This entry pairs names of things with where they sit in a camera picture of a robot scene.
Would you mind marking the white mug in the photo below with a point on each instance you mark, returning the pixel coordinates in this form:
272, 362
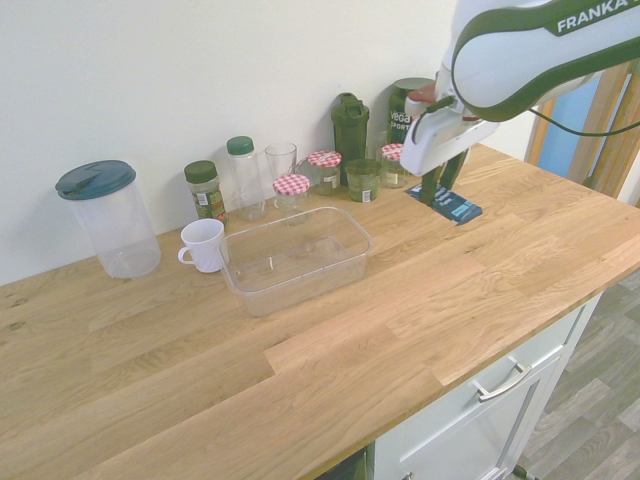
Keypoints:
202, 245

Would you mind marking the clear rectangular plastic container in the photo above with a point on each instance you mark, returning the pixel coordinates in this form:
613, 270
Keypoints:
295, 260

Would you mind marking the clear bottle green cap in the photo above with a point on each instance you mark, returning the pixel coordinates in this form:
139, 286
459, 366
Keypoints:
245, 180

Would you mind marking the red grey wrist camera mount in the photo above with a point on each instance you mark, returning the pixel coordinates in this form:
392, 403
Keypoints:
417, 100

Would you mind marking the clear pitcher teal lid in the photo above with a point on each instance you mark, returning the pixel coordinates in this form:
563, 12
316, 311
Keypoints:
115, 225

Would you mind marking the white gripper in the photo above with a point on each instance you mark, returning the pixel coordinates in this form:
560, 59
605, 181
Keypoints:
440, 140

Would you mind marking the tall clear drinking glass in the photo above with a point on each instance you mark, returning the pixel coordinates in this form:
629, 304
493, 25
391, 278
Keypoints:
281, 160

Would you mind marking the wooden door frame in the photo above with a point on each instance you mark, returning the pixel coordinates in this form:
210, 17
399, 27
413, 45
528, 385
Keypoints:
610, 150

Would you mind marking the dark Vega Sport protein tub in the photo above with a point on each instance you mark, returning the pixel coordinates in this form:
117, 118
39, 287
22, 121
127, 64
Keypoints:
398, 110

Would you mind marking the white kitchen cabinet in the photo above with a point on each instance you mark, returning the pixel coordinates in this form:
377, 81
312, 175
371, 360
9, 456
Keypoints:
480, 410

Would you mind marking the small green glass jar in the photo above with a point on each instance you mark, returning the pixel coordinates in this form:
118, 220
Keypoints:
362, 180

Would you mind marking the blue protein bar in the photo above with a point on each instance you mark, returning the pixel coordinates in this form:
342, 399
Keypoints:
457, 207

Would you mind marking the spice jar green lid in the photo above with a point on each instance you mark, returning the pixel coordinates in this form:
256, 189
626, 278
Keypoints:
206, 192

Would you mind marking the glass jar red checkered lid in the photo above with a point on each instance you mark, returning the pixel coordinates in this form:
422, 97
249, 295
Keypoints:
291, 197
391, 167
325, 172

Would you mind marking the dark green shaker bottle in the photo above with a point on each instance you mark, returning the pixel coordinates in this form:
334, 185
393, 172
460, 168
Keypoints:
350, 132

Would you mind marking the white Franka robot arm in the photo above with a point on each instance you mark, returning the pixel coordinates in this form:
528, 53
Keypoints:
520, 55

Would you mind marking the small clear glass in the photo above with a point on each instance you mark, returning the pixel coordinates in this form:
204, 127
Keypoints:
376, 147

